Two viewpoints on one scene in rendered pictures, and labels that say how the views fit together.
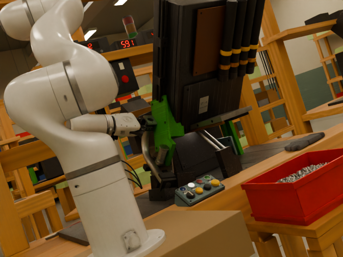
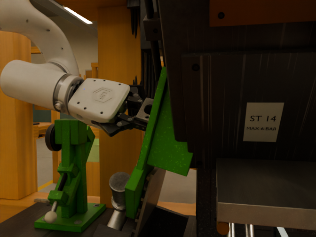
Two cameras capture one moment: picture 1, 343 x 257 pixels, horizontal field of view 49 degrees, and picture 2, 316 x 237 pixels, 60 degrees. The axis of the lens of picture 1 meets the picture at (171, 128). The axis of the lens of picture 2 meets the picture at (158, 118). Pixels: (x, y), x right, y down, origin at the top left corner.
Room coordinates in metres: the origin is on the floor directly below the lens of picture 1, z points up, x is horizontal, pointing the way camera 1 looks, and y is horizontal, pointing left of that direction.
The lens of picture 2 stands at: (1.14, -0.31, 1.22)
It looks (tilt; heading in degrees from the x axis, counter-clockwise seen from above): 4 degrees down; 44
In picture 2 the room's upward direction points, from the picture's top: straight up
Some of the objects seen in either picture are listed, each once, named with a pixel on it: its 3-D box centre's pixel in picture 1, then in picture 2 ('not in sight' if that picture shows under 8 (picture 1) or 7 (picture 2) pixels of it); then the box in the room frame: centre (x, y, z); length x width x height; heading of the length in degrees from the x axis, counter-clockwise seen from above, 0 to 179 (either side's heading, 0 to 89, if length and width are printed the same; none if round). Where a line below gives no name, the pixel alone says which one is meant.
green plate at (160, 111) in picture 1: (167, 122); (173, 128); (1.51, 0.01, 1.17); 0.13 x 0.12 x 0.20; 122
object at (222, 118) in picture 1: (206, 123); (269, 169); (1.56, -0.14, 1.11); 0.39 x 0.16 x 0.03; 32
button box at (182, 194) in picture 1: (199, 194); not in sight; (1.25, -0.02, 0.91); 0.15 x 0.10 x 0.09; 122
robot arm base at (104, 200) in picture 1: (108, 211); not in sight; (0.80, 0.18, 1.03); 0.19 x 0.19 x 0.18
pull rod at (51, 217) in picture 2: not in sight; (53, 209); (1.43, 0.32, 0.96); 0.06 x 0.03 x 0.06; 32
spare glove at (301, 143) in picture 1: (302, 142); not in sight; (1.57, -0.50, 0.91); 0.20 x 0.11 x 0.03; 125
